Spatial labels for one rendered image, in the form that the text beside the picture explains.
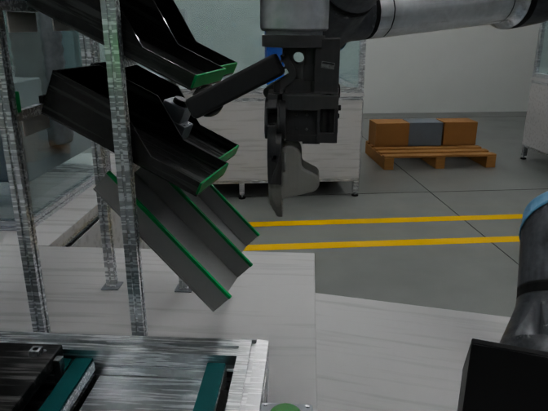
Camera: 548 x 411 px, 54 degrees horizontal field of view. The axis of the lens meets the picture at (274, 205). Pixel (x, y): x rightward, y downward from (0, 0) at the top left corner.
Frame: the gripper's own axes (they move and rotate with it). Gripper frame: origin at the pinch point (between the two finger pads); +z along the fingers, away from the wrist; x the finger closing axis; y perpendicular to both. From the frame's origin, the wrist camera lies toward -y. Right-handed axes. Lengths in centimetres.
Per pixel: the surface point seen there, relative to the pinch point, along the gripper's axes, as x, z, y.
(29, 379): -1.7, 25.9, -33.7
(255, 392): -1.1, 26.7, -2.3
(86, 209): 100, 37, -68
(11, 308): 36, 37, -59
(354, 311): 40, 37, 15
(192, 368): 7.9, 29.7, -13.0
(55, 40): 111, -16, -77
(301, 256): 68, 37, 3
